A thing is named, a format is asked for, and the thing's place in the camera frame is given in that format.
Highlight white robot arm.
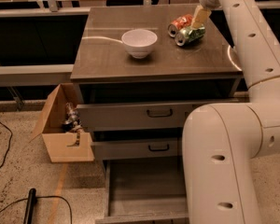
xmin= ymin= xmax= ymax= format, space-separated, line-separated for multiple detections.
xmin=182 ymin=0 xmax=280 ymax=224

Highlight grey drawer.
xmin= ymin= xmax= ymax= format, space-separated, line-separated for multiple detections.
xmin=77 ymin=98 xmax=237 ymax=132
xmin=95 ymin=156 xmax=189 ymax=224
xmin=91 ymin=138 xmax=181 ymax=160

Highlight green soda can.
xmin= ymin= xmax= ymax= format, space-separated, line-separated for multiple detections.
xmin=175 ymin=26 xmax=205 ymax=47

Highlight white ceramic bowl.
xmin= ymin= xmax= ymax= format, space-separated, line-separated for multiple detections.
xmin=121 ymin=29 xmax=158 ymax=59

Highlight cardboard box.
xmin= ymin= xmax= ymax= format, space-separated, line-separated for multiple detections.
xmin=31 ymin=83 xmax=94 ymax=162

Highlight metal railing frame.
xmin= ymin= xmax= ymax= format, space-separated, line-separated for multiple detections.
xmin=0 ymin=0 xmax=280 ymax=110

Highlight grey middle drawer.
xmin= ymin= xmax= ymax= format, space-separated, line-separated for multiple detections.
xmin=91 ymin=138 xmax=181 ymax=160

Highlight crumpled wrappers in box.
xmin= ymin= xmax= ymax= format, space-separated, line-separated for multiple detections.
xmin=62 ymin=103 xmax=82 ymax=133

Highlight grey top drawer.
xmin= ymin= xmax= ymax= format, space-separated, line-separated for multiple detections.
xmin=77 ymin=98 xmax=237 ymax=132

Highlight grey bottom drawer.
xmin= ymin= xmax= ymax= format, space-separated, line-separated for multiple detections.
xmin=95 ymin=156 xmax=189 ymax=224

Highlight red coke can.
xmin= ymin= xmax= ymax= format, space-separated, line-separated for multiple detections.
xmin=167 ymin=14 xmax=192 ymax=37

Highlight black cylindrical plug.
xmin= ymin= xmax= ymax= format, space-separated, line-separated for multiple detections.
xmin=23 ymin=189 xmax=37 ymax=224

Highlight grey drawer cabinet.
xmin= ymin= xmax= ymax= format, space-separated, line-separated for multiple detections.
xmin=71 ymin=5 xmax=242 ymax=224

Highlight black power cable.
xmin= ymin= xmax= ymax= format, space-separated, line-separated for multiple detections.
xmin=0 ymin=111 xmax=14 ymax=175

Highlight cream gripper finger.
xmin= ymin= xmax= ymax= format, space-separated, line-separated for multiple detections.
xmin=191 ymin=5 xmax=211 ymax=29

